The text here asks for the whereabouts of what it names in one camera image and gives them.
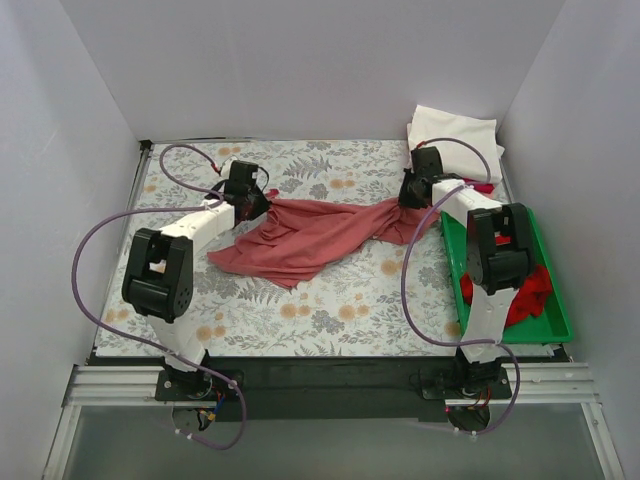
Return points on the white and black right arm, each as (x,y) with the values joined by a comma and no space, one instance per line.
(499,248)

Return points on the aluminium frame rail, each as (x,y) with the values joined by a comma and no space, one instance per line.
(331,418)

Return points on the dusty pink t shirt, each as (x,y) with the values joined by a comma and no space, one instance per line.
(299,238)

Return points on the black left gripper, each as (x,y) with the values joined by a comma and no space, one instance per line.
(257,203)

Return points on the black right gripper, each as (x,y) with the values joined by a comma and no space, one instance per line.
(409,193)

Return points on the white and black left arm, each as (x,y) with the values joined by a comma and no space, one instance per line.
(158,281)

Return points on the crumpled red t shirt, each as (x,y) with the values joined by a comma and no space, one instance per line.
(529,301)

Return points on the floral patterned table mat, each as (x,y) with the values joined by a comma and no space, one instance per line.
(382,300)

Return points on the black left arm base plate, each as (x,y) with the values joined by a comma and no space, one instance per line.
(196,385)

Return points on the folded magenta t shirt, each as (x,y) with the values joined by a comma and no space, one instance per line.
(483,188)

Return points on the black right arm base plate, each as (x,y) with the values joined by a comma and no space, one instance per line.
(448,382)

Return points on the green plastic tray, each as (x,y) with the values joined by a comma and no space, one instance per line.
(552,326)

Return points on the folded white t shirt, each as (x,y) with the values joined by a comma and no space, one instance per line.
(467,145)

